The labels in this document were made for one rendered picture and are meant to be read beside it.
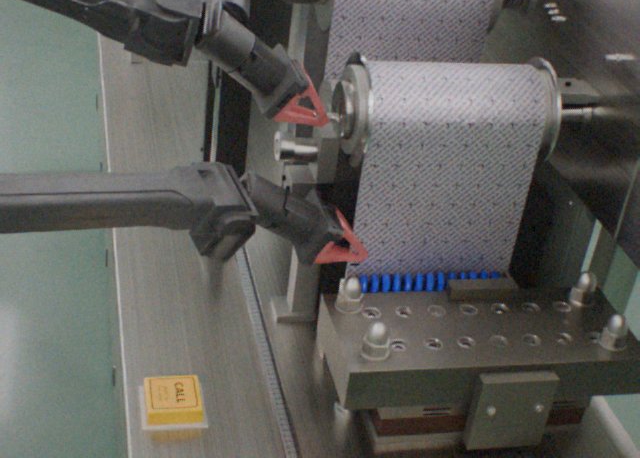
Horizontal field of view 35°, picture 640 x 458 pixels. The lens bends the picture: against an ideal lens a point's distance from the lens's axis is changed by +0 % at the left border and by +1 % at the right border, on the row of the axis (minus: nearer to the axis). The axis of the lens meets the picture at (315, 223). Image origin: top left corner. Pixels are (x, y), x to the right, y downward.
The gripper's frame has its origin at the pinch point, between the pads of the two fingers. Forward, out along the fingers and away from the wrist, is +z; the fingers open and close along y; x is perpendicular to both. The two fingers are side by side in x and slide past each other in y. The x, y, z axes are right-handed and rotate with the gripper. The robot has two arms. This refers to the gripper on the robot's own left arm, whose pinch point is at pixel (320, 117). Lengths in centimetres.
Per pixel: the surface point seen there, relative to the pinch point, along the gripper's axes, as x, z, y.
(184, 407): -35.6, 3.5, 20.3
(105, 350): -111, 65, -103
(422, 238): -2.4, 19.6, 8.8
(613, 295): 7, 65, -2
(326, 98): -0.2, 6.5, -13.3
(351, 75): 6.9, -1.4, 0.7
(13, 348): -126, 46, -107
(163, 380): -36.9, 2.1, 14.8
